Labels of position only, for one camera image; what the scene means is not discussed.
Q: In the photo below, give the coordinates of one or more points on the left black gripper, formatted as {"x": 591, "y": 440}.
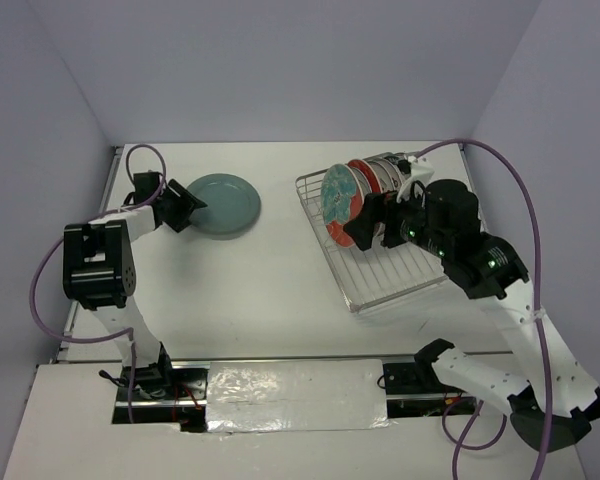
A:
{"x": 187, "y": 203}

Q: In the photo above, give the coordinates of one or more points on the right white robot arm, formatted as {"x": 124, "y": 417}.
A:
{"x": 553, "y": 388}

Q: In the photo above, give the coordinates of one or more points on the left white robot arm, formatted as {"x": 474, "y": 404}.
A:
{"x": 100, "y": 274}

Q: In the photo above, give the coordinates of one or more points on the silver foil tape patch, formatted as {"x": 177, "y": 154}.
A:
{"x": 263, "y": 397}

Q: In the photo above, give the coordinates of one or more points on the metal base rail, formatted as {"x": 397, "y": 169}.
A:
{"x": 184, "y": 406}

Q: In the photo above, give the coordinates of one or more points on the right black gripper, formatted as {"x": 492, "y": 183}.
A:
{"x": 379, "y": 205}

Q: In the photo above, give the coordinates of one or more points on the white plate green rim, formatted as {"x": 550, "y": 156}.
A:
{"x": 369, "y": 173}

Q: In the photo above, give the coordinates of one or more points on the plain pale green plate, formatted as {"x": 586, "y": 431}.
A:
{"x": 233, "y": 206}

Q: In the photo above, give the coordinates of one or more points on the steel wire dish rack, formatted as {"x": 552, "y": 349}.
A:
{"x": 367, "y": 278}

